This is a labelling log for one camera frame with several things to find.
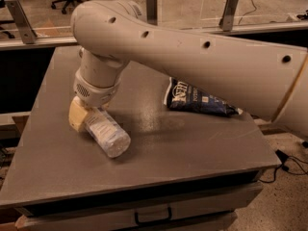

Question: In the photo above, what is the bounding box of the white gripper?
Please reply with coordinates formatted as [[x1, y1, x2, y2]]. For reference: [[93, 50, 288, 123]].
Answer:
[[68, 70, 121, 133]]

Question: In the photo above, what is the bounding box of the clear blue plastic water bottle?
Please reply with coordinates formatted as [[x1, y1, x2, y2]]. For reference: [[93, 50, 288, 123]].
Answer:
[[85, 108, 131, 158]]

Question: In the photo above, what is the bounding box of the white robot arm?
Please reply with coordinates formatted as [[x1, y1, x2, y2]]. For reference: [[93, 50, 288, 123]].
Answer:
[[70, 0, 308, 139]]

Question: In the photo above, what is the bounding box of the dark blue snack bag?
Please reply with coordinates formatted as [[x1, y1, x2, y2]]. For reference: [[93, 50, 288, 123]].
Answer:
[[164, 78, 243, 117]]

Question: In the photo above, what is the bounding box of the grey metal drawer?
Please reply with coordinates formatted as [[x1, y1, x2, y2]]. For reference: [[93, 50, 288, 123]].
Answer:
[[15, 182, 262, 231]]

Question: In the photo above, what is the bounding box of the left metal glass bracket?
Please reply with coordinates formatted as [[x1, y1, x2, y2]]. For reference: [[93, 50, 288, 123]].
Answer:
[[5, 0, 37, 44]]

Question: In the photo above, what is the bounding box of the metal glass bracket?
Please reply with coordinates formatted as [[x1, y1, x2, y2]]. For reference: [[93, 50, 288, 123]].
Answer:
[[5, 0, 37, 44], [219, 0, 239, 32], [146, 0, 158, 25]]

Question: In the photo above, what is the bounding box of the black drawer handle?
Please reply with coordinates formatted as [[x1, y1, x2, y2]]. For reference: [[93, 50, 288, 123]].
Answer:
[[134, 207, 172, 226]]

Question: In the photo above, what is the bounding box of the middle metal glass bracket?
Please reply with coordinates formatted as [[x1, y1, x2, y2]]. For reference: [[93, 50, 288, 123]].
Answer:
[[146, 0, 158, 25]]

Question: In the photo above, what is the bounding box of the right metal glass bracket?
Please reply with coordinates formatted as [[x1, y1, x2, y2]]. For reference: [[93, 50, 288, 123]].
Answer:
[[219, 0, 239, 32]]

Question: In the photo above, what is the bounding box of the black floor cable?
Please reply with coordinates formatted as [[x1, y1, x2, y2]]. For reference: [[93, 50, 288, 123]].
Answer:
[[258, 149, 308, 184]]

